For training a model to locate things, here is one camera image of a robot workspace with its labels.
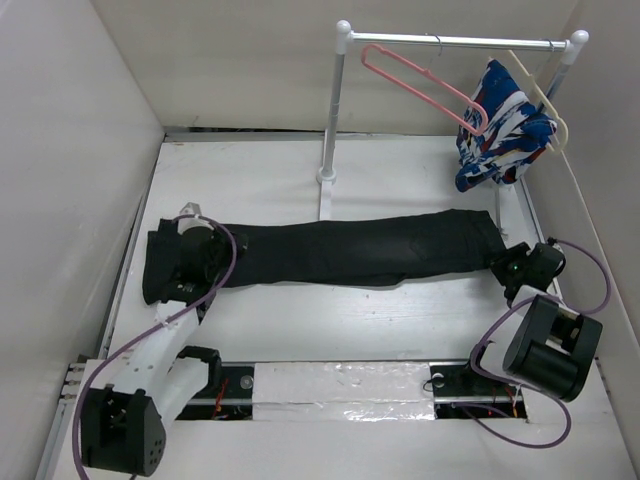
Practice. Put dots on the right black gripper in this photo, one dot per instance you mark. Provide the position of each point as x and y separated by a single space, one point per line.
497 264

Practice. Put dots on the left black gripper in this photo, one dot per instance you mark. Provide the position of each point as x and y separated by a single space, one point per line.
219 234

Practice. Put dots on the black trousers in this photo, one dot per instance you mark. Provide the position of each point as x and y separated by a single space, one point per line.
369 253

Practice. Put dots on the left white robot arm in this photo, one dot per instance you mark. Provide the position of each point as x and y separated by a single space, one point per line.
126 406

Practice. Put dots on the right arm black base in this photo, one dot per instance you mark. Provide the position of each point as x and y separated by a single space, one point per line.
460 393

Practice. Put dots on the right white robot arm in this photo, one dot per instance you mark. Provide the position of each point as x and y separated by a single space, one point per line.
554 345

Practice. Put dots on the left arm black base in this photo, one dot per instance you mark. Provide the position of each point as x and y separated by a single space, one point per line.
227 396

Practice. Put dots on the cream plastic hanger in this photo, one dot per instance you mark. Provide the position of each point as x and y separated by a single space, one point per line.
561 136

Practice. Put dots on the blue white patterned garment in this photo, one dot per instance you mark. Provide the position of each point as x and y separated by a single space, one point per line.
516 135

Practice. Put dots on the white metal clothes rack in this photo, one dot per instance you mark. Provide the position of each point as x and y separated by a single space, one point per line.
568 49

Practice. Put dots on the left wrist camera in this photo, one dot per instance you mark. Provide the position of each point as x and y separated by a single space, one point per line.
191 211

